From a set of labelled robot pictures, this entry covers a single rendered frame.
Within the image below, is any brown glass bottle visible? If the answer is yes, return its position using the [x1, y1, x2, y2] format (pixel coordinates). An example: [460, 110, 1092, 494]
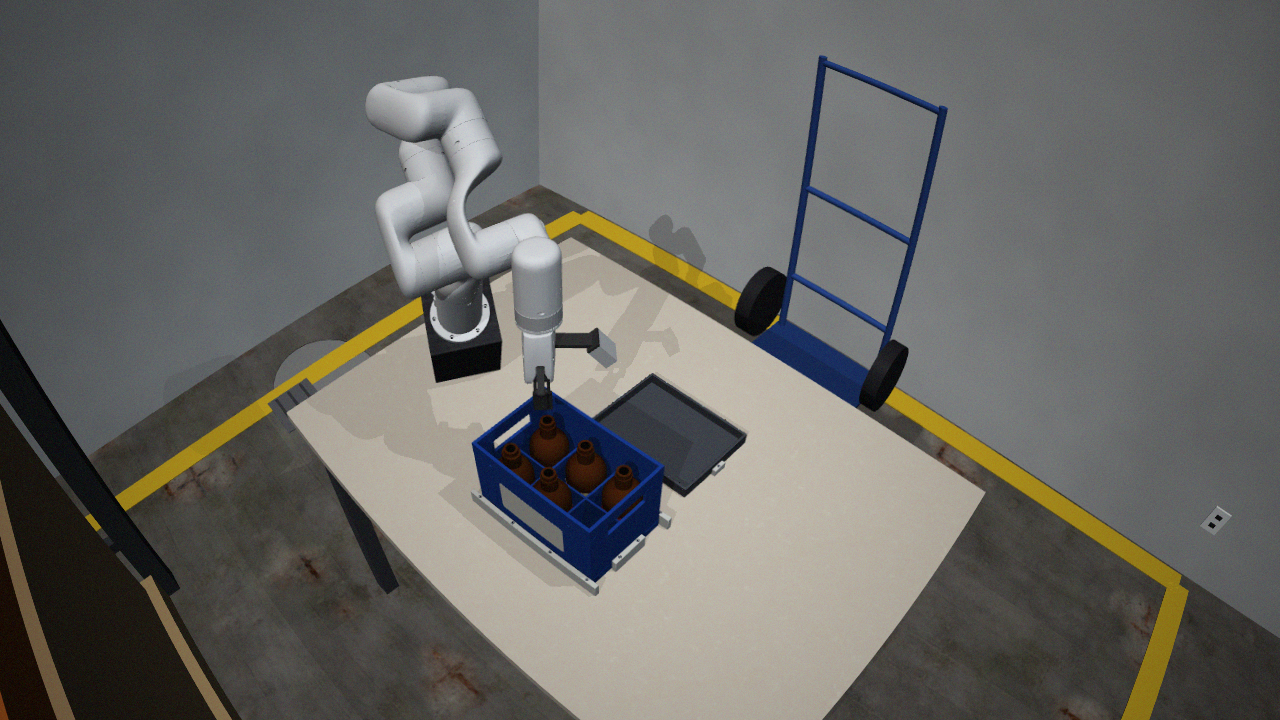
[564, 439, 607, 496]
[499, 443, 535, 486]

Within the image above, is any dark blue crate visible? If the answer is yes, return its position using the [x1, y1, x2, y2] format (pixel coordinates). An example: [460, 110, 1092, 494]
[477, 400, 666, 583]

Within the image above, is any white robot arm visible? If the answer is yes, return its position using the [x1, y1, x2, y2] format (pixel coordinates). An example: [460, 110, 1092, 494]
[365, 76, 563, 343]

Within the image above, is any orange bottle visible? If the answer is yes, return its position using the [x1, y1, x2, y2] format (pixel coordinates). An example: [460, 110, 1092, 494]
[529, 415, 570, 468]
[602, 465, 643, 520]
[532, 468, 573, 512]

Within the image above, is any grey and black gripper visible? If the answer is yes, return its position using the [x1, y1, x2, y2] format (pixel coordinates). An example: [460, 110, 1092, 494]
[515, 318, 563, 410]

